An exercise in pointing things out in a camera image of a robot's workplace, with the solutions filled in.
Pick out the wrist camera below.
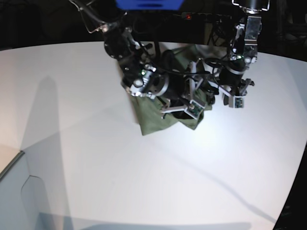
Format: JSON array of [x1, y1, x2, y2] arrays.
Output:
[[184, 99, 206, 120], [229, 96, 244, 108]]

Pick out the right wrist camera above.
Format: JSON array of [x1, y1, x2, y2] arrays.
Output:
[[184, 99, 206, 120]]

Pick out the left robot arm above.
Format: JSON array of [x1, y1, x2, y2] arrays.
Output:
[[204, 0, 270, 108]]

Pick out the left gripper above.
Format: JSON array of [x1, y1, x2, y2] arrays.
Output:
[[208, 66, 255, 106]]

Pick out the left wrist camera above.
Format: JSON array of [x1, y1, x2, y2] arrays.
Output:
[[229, 96, 244, 108]]

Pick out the blue box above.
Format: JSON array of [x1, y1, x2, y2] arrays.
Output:
[[116, 0, 184, 11]]

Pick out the black power strip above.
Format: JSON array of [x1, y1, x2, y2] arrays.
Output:
[[180, 12, 232, 23]]

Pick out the green t-shirt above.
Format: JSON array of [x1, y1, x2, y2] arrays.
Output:
[[129, 45, 214, 137]]

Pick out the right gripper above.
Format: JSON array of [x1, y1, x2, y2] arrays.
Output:
[[121, 61, 216, 119]]

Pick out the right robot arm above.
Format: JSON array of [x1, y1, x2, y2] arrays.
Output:
[[71, 0, 215, 119]]

